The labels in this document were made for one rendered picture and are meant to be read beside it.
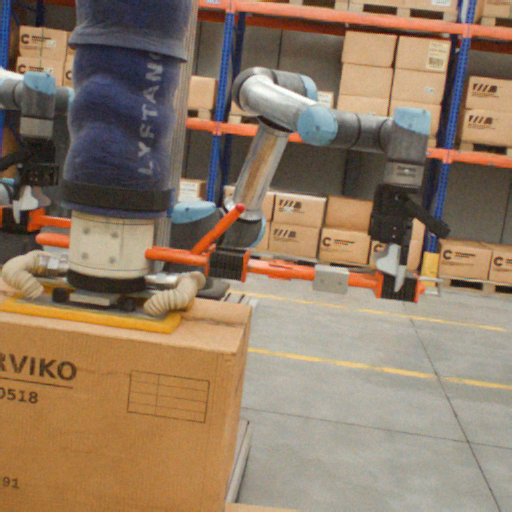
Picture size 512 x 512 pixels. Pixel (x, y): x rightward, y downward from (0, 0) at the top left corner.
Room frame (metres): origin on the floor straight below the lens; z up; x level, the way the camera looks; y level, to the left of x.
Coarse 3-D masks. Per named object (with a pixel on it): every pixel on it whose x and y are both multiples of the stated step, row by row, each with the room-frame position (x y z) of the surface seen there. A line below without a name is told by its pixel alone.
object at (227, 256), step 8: (216, 248) 1.50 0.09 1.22; (224, 248) 1.50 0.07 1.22; (232, 248) 1.50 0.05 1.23; (208, 256) 1.42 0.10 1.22; (216, 256) 1.41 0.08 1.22; (224, 256) 1.41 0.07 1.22; (232, 256) 1.41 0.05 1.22; (240, 256) 1.41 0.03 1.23; (248, 256) 1.43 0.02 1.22; (208, 264) 1.42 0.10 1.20; (216, 264) 1.42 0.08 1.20; (224, 264) 1.42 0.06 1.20; (232, 264) 1.42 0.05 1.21; (240, 264) 1.41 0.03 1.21; (208, 272) 1.42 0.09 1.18; (216, 272) 1.41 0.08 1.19; (224, 272) 1.41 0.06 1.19; (232, 272) 1.41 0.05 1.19; (240, 272) 1.41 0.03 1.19; (240, 280) 1.41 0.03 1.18
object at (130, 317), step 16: (64, 288) 1.39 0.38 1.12; (16, 304) 1.34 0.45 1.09; (32, 304) 1.35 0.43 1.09; (48, 304) 1.35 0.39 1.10; (64, 304) 1.36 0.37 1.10; (80, 304) 1.37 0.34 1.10; (96, 304) 1.39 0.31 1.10; (112, 304) 1.40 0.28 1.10; (128, 304) 1.36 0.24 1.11; (80, 320) 1.33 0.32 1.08; (96, 320) 1.33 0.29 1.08; (112, 320) 1.32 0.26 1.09; (128, 320) 1.32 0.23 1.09; (144, 320) 1.33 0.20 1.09; (160, 320) 1.34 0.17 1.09; (176, 320) 1.37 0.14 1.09
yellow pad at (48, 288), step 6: (42, 288) 1.53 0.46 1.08; (48, 288) 1.53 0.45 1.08; (66, 288) 1.52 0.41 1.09; (72, 288) 1.53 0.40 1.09; (78, 288) 1.53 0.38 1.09; (150, 288) 1.55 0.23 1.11; (126, 294) 1.52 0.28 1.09; (120, 300) 1.52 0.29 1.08; (138, 300) 1.51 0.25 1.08; (144, 300) 1.51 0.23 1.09; (186, 306) 1.51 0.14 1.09
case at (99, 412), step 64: (0, 320) 1.28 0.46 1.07; (64, 320) 1.33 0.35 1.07; (192, 320) 1.45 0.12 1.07; (0, 384) 1.28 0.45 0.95; (64, 384) 1.27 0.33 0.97; (128, 384) 1.27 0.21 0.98; (192, 384) 1.26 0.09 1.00; (0, 448) 1.28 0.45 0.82; (64, 448) 1.27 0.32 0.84; (128, 448) 1.27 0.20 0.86; (192, 448) 1.26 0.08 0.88
